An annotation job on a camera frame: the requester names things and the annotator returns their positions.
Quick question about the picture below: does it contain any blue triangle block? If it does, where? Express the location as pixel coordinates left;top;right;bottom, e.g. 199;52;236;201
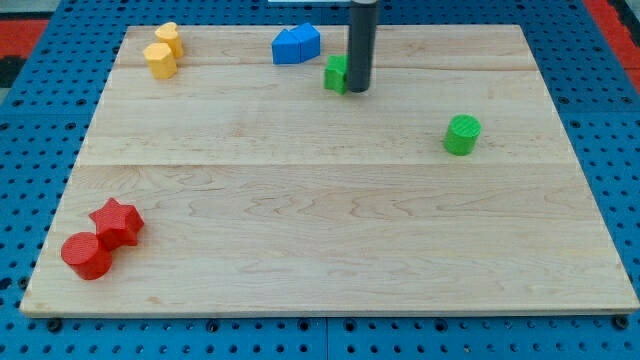
271;29;301;65

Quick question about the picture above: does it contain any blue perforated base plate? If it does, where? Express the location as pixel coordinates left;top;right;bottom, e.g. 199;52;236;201
1;1;639;359

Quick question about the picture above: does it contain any red star block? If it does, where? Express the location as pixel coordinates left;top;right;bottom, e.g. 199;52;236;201
89;198;144;250

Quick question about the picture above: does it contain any light wooden board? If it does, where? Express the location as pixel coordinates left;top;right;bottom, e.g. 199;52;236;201
21;25;639;318

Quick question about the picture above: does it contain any green cylinder block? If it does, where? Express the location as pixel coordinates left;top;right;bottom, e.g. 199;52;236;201
443;114;482;156

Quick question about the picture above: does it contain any blue pentagon block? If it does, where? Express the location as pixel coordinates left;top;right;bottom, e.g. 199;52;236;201
290;23;321;62

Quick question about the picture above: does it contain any yellow hexagon block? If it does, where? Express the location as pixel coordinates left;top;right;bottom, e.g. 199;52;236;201
143;43;177;79

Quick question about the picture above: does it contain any red cylinder block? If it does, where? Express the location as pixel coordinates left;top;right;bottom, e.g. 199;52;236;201
61;232;112;280

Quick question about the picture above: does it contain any yellow heart block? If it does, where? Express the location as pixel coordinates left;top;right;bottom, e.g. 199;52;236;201
154;22;184;58

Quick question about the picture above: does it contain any green cube block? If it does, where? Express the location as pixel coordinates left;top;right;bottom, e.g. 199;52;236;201
324;54;348;95

